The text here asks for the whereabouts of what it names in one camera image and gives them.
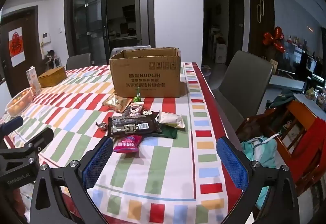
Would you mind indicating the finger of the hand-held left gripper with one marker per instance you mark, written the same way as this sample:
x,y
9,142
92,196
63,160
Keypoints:
x,y
11,123
40,137

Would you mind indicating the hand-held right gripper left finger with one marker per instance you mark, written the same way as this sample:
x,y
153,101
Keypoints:
x,y
98,160

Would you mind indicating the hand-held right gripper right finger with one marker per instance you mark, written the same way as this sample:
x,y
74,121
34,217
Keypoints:
x,y
231,163

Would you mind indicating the dark brown snack packet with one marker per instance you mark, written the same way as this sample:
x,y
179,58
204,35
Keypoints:
x,y
133,126

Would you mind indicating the red heart-print snack packet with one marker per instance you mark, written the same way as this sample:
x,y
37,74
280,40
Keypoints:
x,y
135,110

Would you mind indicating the cardboard box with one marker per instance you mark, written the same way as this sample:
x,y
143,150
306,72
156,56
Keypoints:
x,y
147,79

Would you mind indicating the clear container of oranges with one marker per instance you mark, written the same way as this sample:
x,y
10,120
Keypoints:
x,y
19,100

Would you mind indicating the teal and white garment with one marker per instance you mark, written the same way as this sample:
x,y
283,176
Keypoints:
x,y
257,152

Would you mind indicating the pink snack packet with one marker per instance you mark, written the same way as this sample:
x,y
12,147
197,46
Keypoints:
x,y
127,143

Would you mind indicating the small twisted-wrapper candy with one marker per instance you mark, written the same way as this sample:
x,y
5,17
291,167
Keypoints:
x,y
103,126

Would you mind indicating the white and orange carton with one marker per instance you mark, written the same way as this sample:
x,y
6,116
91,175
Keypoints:
x,y
33,82

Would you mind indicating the gold snack packet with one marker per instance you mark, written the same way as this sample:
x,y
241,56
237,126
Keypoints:
x,y
116,103

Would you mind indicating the woven wicker box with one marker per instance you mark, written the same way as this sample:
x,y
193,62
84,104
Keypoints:
x,y
52,76

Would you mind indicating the small round-print snack packet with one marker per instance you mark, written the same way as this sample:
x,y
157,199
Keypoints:
x,y
147,112

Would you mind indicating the dark green snack packet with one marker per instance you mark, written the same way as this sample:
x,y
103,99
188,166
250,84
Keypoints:
x,y
170,132

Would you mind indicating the grey dining chair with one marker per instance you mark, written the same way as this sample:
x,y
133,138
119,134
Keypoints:
x,y
130,48
242,91
77,61

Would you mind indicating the beige snack packet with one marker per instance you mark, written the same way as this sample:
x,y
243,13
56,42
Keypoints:
x,y
172,121

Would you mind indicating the green wrapped candy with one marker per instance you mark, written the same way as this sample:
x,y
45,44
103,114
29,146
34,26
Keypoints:
x,y
137,98

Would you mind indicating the orange wooden chair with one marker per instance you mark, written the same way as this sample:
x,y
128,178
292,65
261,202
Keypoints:
x,y
295,122

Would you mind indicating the small white rack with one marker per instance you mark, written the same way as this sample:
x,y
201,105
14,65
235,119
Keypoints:
x,y
55,61

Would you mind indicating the red and white door poster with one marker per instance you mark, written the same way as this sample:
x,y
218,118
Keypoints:
x,y
16,47

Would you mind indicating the dark green bag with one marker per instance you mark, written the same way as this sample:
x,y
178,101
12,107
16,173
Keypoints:
x,y
280,98

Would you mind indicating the dark brown entrance door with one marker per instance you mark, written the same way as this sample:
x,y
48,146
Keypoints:
x,y
23,43

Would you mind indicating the red cloth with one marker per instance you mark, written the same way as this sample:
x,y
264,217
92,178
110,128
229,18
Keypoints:
x,y
309,137

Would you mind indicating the black television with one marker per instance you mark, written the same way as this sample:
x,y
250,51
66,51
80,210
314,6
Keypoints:
x,y
293,57

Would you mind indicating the sliding glass door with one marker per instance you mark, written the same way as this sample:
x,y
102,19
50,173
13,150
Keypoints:
x,y
89,20

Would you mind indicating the red foil balloon bow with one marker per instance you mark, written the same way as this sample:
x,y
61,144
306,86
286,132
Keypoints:
x,y
274,39

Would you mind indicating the dark wooden panel door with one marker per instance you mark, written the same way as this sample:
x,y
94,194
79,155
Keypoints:
x,y
261,15

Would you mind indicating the white wall intercom panel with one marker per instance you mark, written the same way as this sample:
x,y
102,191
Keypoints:
x,y
46,37

